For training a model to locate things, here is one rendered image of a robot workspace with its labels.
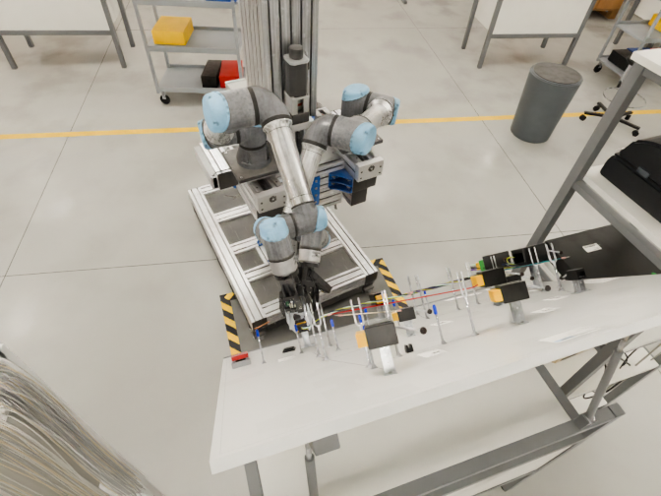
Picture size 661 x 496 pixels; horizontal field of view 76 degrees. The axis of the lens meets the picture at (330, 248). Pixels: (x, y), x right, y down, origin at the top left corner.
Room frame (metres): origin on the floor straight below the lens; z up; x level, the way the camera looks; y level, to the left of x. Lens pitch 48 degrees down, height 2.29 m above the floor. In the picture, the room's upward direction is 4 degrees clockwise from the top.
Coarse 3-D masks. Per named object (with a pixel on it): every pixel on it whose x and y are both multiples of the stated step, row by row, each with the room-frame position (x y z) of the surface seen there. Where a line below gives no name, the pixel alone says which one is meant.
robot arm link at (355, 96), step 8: (344, 88) 1.78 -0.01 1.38; (352, 88) 1.77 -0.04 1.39; (360, 88) 1.76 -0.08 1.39; (368, 88) 1.76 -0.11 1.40; (344, 96) 1.73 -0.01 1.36; (352, 96) 1.71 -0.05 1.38; (360, 96) 1.71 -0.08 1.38; (368, 96) 1.72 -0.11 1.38; (344, 104) 1.73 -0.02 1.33; (352, 104) 1.71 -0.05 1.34; (360, 104) 1.70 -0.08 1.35; (344, 112) 1.73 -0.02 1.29; (352, 112) 1.71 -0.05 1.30; (360, 112) 1.70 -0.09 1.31
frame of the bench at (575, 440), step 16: (544, 368) 0.80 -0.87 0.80; (560, 400) 0.68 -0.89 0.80; (576, 416) 0.62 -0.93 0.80; (544, 448) 0.50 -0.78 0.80; (560, 448) 0.50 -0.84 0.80; (256, 464) 0.38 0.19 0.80; (512, 464) 0.44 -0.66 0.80; (544, 464) 0.55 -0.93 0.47; (256, 480) 0.33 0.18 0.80; (464, 480) 0.38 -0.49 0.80; (480, 480) 0.39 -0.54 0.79; (512, 480) 0.50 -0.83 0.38
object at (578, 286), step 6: (570, 270) 0.77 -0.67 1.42; (576, 270) 0.75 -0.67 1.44; (582, 270) 0.76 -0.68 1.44; (564, 276) 0.78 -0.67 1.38; (570, 276) 0.76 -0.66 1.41; (576, 276) 0.74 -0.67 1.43; (582, 276) 0.75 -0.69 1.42; (576, 282) 0.74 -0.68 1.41; (582, 282) 0.74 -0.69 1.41; (576, 288) 0.73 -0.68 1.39; (582, 288) 0.73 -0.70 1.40
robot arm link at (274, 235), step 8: (264, 224) 0.79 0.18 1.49; (272, 224) 0.79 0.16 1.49; (280, 224) 0.79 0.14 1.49; (264, 232) 0.78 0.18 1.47; (272, 232) 0.77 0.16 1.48; (280, 232) 0.78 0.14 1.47; (288, 232) 0.80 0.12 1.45; (264, 240) 0.77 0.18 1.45; (272, 240) 0.76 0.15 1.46; (280, 240) 0.77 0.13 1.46; (288, 240) 0.78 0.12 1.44; (272, 248) 0.75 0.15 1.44; (280, 248) 0.75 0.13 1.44; (288, 248) 0.76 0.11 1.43; (272, 256) 0.74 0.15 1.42; (280, 256) 0.74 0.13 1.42; (288, 256) 0.75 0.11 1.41
